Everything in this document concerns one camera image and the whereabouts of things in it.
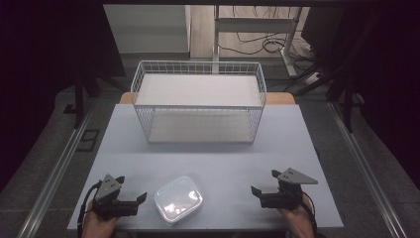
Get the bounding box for white metal desk frame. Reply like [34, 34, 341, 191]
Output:
[212, 4, 304, 79]

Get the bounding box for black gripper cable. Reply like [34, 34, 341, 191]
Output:
[300, 192, 319, 238]
[76, 179, 103, 238]

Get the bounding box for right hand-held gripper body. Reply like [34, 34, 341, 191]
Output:
[260, 167, 319, 210]

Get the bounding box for metal floor rail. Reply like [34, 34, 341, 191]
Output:
[327, 100, 408, 238]
[15, 98, 97, 238]

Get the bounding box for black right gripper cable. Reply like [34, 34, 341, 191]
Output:
[300, 192, 319, 238]

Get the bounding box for clear plastic lidded container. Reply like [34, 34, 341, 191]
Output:
[154, 176, 204, 225]

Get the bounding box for white power strip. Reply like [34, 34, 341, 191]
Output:
[304, 70, 322, 86]

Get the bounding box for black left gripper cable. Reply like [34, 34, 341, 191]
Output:
[76, 179, 103, 238]

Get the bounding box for black floor cables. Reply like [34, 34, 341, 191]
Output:
[218, 5, 316, 71]

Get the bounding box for light wooden table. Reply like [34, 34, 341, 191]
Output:
[119, 91, 296, 106]

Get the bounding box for person's left hand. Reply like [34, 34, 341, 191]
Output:
[81, 201, 119, 238]

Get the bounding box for white wire basket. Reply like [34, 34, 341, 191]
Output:
[130, 59, 267, 145]

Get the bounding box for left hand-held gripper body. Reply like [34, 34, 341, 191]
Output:
[91, 174, 139, 220]

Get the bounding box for black metal stand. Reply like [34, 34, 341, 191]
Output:
[285, 9, 377, 134]
[62, 63, 127, 130]

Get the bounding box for black floor frame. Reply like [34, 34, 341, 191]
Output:
[75, 128, 100, 154]

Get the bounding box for person's right hand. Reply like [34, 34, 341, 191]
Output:
[279, 194, 315, 238]

